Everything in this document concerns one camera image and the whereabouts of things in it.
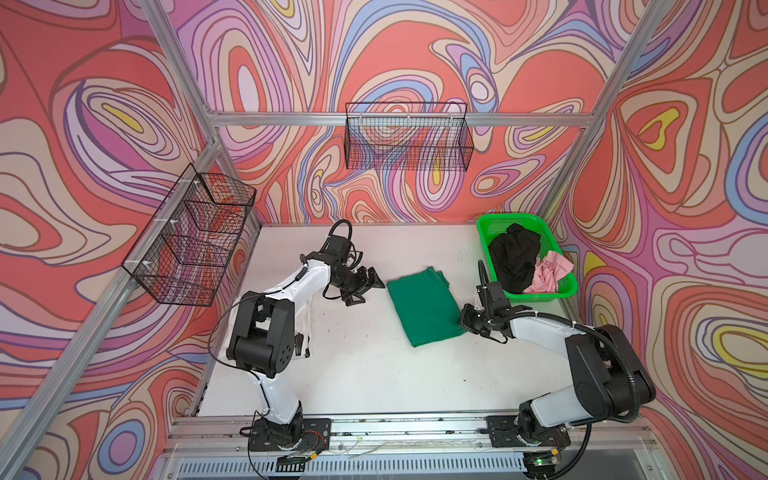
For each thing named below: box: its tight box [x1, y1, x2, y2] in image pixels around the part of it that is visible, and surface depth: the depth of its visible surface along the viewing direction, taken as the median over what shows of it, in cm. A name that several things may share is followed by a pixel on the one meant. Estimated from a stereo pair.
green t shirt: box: [387, 266, 468, 348], surface depth 98 cm
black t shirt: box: [488, 223, 541, 294], surface depth 101 cm
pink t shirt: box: [523, 250, 575, 293], surface depth 98 cm
